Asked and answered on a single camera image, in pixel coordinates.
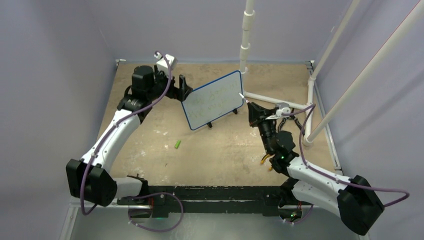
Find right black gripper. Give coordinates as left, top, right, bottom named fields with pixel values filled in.
left=248, top=102, right=279, bottom=154

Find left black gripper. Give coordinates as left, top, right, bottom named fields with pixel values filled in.
left=147, top=65, right=192, bottom=102

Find blue framed whiteboard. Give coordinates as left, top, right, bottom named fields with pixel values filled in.
left=181, top=70, right=245, bottom=131

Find green marker cap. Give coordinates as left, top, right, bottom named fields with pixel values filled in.
left=174, top=140, right=182, bottom=149

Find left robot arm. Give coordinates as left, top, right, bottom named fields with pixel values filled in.
left=65, top=64, right=193, bottom=207

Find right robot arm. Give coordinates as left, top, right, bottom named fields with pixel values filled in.
left=247, top=101, right=385, bottom=236

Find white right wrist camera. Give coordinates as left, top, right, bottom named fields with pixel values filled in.
left=265, top=102, right=291, bottom=120

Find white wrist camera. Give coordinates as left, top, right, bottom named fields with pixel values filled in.
left=154, top=52, right=178, bottom=76
left=265, top=102, right=291, bottom=120

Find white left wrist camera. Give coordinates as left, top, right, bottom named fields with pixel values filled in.
left=154, top=52, right=178, bottom=76

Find black handled pliers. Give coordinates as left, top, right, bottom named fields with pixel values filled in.
left=277, top=107, right=306, bottom=137

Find yellow handled pliers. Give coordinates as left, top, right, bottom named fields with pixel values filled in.
left=260, top=154, right=273, bottom=172

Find white pvc pipe frame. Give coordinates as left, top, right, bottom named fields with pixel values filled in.
left=237, top=0, right=424, bottom=147

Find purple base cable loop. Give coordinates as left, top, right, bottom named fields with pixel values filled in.
left=127, top=192, right=185, bottom=233

